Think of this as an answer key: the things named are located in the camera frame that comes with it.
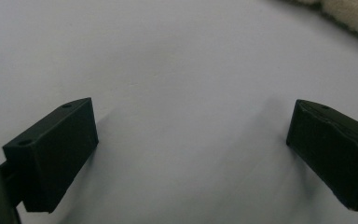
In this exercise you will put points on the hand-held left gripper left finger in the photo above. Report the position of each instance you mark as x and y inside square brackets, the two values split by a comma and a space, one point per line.
[56, 155]

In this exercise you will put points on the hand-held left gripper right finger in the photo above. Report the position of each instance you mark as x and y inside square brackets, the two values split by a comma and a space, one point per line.
[338, 155]

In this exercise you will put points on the beige knit glove orange fingers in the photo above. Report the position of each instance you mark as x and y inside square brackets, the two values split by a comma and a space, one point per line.
[351, 18]

